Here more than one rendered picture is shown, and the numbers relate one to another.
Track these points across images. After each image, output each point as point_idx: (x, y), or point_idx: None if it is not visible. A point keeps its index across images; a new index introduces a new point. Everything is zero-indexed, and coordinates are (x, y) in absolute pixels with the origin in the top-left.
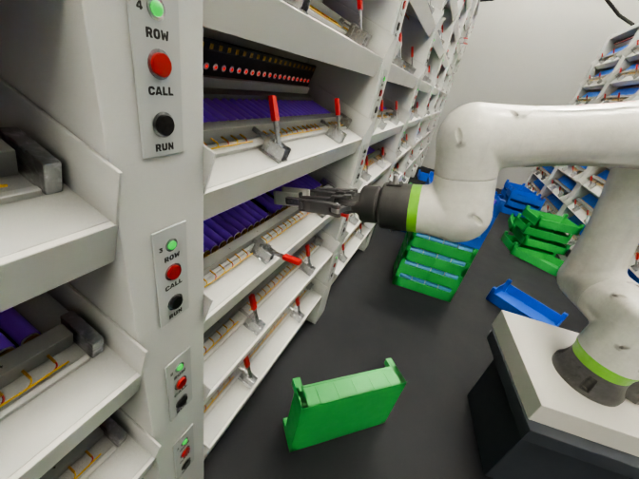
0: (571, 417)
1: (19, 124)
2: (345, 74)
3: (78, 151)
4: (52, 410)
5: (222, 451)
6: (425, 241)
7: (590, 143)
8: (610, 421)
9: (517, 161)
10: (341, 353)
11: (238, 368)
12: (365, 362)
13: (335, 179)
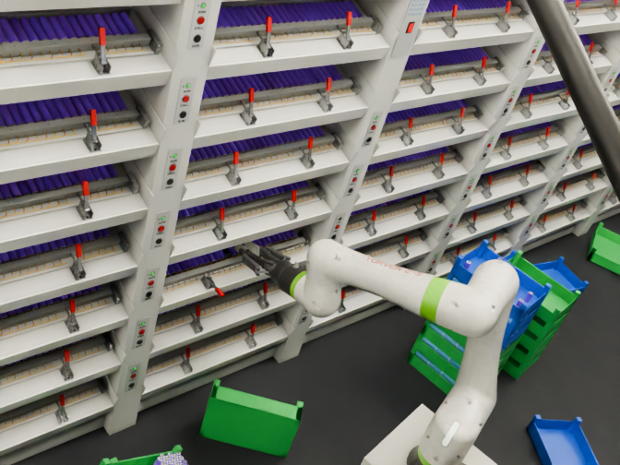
0: None
1: (122, 228)
2: None
3: (135, 244)
4: (101, 315)
5: (154, 412)
6: None
7: (367, 285)
8: None
9: (338, 280)
10: (287, 397)
11: (182, 357)
12: (304, 414)
13: (311, 233)
